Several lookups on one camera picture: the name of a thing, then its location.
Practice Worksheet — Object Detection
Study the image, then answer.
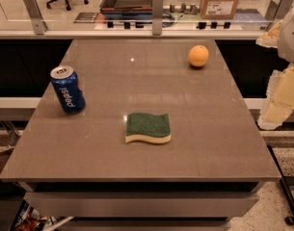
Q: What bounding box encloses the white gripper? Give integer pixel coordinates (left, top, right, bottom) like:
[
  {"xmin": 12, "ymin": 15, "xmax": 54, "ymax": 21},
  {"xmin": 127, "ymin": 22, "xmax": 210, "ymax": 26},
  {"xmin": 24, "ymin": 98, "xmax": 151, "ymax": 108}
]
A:
[{"xmin": 255, "ymin": 6, "xmax": 294, "ymax": 130}]

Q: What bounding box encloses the orange fruit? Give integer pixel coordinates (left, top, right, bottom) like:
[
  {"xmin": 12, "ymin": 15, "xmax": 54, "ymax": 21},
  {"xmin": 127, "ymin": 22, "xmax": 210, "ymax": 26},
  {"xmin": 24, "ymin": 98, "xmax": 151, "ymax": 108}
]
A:
[{"xmin": 188, "ymin": 45, "xmax": 209, "ymax": 67}]

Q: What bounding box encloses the blue pepsi can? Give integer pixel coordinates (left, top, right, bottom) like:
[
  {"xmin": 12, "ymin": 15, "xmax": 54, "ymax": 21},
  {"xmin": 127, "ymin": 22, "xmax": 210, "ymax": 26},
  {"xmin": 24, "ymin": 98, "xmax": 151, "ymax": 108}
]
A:
[{"xmin": 50, "ymin": 65, "xmax": 86, "ymax": 115}]

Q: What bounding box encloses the cardboard box with label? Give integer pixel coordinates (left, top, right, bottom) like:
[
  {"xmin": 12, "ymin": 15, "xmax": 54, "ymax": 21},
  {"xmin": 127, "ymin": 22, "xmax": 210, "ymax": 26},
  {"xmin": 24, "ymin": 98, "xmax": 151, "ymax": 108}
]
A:
[{"xmin": 200, "ymin": 0, "xmax": 239, "ymax": 19}]

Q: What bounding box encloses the green yellow sponge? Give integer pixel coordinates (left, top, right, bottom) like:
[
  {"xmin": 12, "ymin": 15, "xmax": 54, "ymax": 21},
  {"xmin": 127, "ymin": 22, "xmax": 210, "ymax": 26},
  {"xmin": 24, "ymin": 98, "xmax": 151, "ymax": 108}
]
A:
[{"xmin": 125, "ymin": 113, "xmax": 172, "ymax": 144}]

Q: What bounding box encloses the grey drawer front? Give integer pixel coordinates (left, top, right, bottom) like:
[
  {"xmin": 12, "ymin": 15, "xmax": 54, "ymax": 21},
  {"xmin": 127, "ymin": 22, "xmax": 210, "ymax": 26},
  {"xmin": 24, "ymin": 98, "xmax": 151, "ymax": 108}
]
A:
[{"xmin": 24, "ymin": 192, "xmax": 258, "ymax": 218}]

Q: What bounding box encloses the colourful items bin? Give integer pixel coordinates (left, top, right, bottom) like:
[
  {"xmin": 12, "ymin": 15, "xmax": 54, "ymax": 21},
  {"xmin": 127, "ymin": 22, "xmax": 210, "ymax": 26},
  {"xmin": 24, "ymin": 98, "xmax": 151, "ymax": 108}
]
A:
[{"xmin": 10, "ymin": 200, "xmax": 57, "ymax": 231}]

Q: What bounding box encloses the right metal railing post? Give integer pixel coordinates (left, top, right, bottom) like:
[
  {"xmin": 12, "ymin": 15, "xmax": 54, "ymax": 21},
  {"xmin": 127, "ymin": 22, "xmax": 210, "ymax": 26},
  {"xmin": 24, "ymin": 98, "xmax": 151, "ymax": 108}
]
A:
[{"xmin": 265, "ymin": 0, "xmax": 294, "ymax": 28}]

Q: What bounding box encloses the metal railing post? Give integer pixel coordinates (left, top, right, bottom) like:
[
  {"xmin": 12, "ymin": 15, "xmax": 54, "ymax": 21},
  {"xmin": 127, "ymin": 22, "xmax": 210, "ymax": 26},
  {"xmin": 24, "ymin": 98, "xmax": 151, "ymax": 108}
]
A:
[
  {"xmin": 265, "ymin": 0, "xmax": 294, "ymax": 28},
  {"xmin": 23, "ymin": 0, "xmax": 47, "ymax": 35},
  {"xmin": 152, "ymin": 0, "xmax": 163, "ymax": 36}
]

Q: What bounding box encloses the middle metal railing post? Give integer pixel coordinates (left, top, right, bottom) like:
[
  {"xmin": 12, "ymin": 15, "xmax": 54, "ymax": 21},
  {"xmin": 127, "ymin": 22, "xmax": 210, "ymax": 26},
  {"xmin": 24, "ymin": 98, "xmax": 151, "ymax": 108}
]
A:
[{"xmin": 152, "ymin": 0, "xmax": 163, "ymax": 36}]

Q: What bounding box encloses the left metal railing post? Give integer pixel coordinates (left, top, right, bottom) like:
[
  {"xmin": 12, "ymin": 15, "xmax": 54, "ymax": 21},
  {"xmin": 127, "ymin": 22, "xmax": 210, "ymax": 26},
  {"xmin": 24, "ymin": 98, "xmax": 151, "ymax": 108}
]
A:
[{"xmin": 23, "ymin": 0, "xmax": 47, "ymax": 35}]

